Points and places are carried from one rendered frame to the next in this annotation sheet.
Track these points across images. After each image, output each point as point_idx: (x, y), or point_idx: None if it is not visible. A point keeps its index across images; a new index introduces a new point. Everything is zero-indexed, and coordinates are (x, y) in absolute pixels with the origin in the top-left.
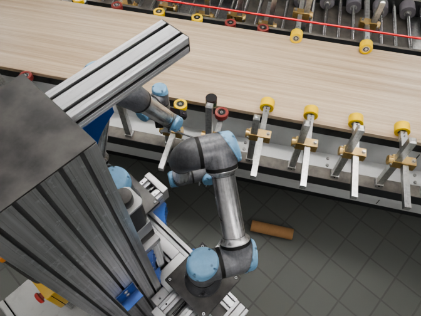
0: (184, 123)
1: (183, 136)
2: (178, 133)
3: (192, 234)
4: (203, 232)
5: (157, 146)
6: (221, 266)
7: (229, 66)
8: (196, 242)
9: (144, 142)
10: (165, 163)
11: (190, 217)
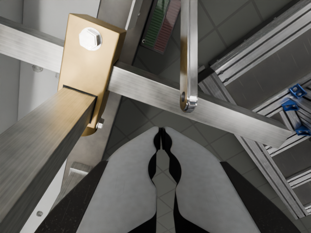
0: (13, 8)
1: (65, 16)
2: (116, 50)
3: (205, 22)
4: (207, 3)
5: (119, 107)
6: None
7: None
8: (219, 16)
9: (104, 140)
10: (258, 115)
11: (179, 21)
